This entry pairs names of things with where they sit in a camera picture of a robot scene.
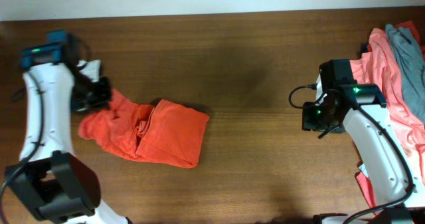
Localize red garment in pile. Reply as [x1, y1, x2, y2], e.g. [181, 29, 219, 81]
[395, 21, 424, 58]

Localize grey t-shirt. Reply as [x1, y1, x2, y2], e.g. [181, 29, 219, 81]
[385, 24, 424, 123]

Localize pink t-shirt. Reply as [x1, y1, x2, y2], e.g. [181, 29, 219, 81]
[346, 27, 425, 211]

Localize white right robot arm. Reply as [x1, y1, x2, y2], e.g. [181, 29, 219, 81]
[301, 60, 424, 223]

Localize orange printed t-shirt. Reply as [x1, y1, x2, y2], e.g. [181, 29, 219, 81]
[78, 89, 209, 169]

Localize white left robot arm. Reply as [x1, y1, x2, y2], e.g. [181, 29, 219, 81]
[1, 30, 130, 223]

